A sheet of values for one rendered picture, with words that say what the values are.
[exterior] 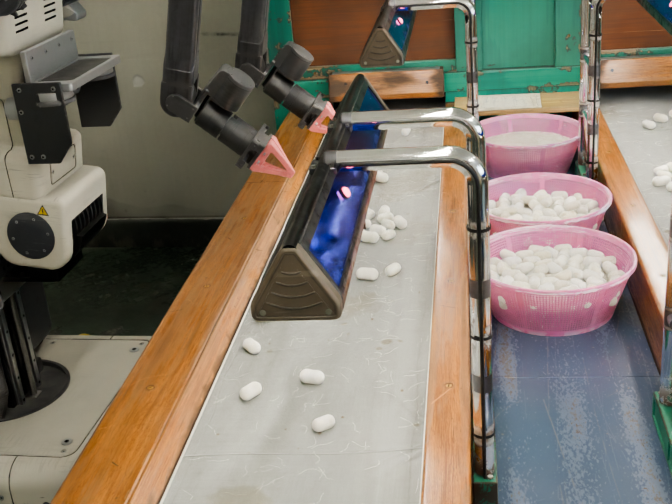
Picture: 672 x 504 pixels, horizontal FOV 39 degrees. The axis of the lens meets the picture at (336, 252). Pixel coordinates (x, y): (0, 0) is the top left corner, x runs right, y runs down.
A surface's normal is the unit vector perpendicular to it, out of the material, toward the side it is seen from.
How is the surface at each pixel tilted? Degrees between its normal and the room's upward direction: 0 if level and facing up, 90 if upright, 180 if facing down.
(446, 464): 0
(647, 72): 67
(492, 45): 90
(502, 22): 90
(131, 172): 90
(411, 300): 0
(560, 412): 0
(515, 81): 90
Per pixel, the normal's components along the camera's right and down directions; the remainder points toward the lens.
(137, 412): -0.08, -0.91
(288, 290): -0.12, 0.40
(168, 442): 0.64, -0.67
